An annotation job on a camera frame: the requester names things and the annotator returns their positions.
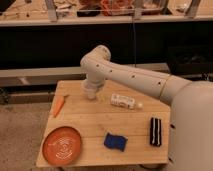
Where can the black striped brush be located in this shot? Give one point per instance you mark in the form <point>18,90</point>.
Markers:
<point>155,132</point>

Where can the orange ceramic bowl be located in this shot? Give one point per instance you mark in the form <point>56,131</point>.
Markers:
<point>62,146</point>

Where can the white plastic bottle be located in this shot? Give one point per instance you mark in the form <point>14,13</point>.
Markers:
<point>125,102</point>

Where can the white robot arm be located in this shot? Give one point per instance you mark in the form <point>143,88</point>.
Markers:
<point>191,105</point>

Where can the orange pepper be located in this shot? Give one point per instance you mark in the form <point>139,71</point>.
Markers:
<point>60,100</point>

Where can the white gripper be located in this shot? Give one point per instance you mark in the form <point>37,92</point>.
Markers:
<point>89,86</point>

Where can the wooden table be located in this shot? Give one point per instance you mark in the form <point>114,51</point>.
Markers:
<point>95,119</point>

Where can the blue sponge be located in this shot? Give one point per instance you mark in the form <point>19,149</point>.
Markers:
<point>115,142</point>

